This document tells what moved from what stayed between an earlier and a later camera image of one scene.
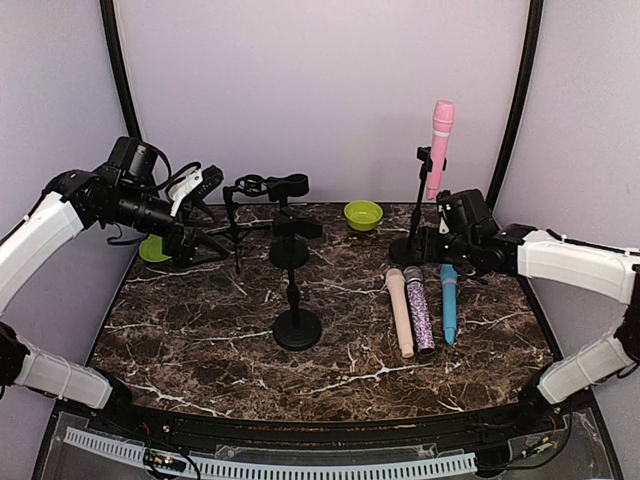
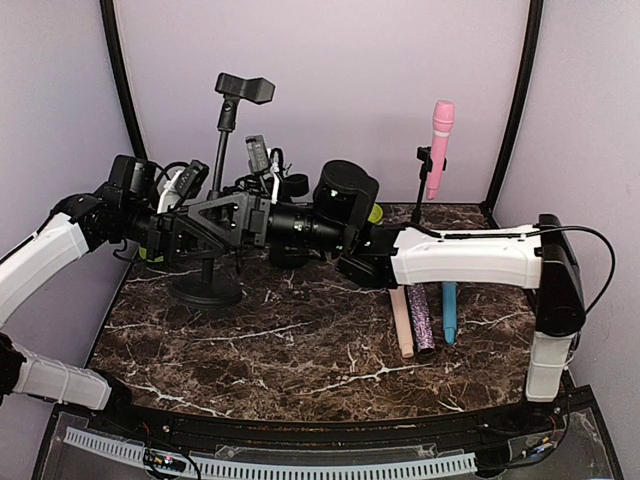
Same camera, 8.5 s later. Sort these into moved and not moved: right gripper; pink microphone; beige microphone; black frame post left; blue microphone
Moved: right gripper
Not moved: beige microphone; black frame post left; blue microphone; pink microphone
